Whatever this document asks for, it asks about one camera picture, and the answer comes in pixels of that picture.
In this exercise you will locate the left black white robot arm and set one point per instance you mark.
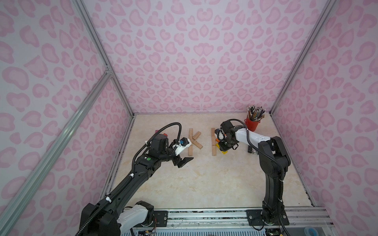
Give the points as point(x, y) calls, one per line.
point(111, 216)

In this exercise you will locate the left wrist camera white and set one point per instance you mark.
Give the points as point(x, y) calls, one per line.
point(181, 146)

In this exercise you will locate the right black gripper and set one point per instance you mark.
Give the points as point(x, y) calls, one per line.
point(226, 142)

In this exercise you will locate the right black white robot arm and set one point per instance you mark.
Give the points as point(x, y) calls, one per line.
point(274, 162)

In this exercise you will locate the long natural wood block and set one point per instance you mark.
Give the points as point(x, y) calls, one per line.
point(190, 151)

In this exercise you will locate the bundle of coloured pencils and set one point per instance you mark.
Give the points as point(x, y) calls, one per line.
point(255, 113)

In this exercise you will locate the yellow block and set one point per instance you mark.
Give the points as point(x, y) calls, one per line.
point(222, 151)

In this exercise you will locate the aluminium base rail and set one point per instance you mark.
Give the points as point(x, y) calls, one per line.
point(224, 219)

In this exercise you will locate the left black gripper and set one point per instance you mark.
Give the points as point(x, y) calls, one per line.
point(177, 158)

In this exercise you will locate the red pencil cup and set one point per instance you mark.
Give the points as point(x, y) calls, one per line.
point(251, 125)

